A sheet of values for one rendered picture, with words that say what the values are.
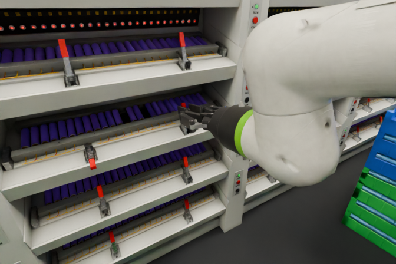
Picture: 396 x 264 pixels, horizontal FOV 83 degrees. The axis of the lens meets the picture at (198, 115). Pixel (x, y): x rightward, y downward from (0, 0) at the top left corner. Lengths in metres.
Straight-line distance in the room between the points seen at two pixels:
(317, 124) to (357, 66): 0.09
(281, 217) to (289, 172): 0.90
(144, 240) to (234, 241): 0.39
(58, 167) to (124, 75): 0.27
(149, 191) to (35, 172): 0.32
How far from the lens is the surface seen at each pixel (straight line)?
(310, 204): 1.32
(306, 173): 0.32
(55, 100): 0.55
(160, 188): 0.78
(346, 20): 0.25
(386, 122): 1.02
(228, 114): 0.41
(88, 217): 0.76
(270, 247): 1.10
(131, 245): 0.90
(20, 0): 0.52
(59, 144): 0.65
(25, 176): 0.65
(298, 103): 0.28
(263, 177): 1.12
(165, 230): 0.92
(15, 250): 0.76
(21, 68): 0.59
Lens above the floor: 0.89
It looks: 26 degrees down
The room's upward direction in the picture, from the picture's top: straight up
